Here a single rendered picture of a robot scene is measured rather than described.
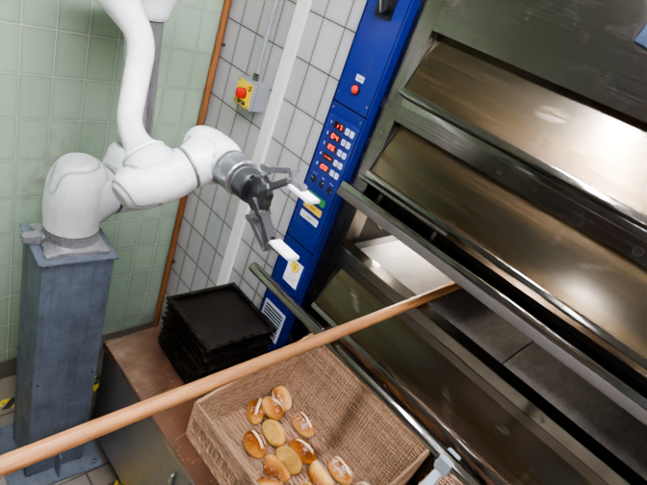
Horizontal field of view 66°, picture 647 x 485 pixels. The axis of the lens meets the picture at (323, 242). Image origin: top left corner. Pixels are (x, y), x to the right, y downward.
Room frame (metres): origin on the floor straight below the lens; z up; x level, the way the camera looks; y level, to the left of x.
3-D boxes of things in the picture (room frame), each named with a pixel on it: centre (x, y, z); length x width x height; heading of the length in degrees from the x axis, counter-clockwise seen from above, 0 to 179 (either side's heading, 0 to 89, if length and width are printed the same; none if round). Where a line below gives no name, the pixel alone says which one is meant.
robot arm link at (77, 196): (1.23, 0.71, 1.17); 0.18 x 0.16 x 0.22; 158
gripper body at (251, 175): (0.99, 0.18, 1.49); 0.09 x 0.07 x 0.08; 53
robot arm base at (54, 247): (1.20, 0.73, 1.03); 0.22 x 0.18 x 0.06; 140
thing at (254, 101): (1.81, 0.45, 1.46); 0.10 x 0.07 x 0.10; 54
